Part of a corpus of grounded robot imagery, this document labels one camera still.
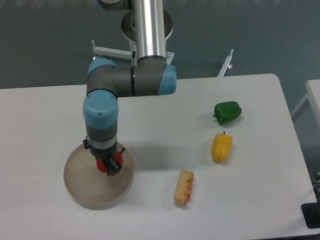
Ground white side table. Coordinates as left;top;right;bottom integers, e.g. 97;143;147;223
290;79;320;126

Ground black device at table edge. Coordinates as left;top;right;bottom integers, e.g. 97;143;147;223
301;202;320;229

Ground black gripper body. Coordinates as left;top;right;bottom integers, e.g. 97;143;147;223
82;136;118;162

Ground red toy bell pepper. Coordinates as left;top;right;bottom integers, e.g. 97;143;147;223
96;151;123;175

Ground beige round plate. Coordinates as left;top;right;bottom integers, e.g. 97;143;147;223
63;143;134;210

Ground green toy bell pepper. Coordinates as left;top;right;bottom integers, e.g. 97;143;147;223
213;101;242;125

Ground black cables at right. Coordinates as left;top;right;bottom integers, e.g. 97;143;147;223
307;169;320;201

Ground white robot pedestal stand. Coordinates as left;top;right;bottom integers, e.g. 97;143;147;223
90;9;235;78

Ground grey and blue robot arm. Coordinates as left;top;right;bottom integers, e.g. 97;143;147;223
82;0;177;176

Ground yellow toy bell pepper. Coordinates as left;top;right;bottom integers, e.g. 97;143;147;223
211;131;233;163

